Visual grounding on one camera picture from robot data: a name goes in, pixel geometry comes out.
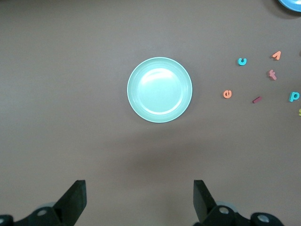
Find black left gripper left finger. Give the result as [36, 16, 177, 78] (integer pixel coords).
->
[0, 180, 87, 226]

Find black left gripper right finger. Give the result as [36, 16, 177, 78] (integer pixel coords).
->
[193, 180, 286, 226]

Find brown table cover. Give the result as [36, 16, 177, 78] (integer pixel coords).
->
[0, 0, 301, 226]

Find green round plate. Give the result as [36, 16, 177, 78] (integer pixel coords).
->
[127, 56, 193, 123]

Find teal foam letter p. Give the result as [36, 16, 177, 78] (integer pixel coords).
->
[288, 91, 301, 103]

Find blue round plate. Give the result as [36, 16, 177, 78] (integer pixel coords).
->
[277, 0, 301, 12]

